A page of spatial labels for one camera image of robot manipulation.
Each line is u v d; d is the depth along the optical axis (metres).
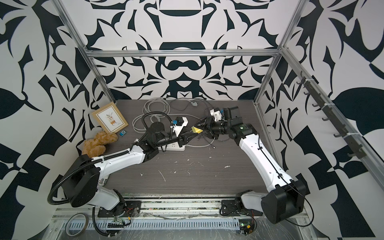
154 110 1.15
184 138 0.66
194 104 1.16
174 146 0.73
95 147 0.85
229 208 0.74
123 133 1.02
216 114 0.71
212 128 0.65
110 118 0.97
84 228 0.70
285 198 0.39
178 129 0.65
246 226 0.71
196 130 0.71
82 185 0.42
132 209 0.73
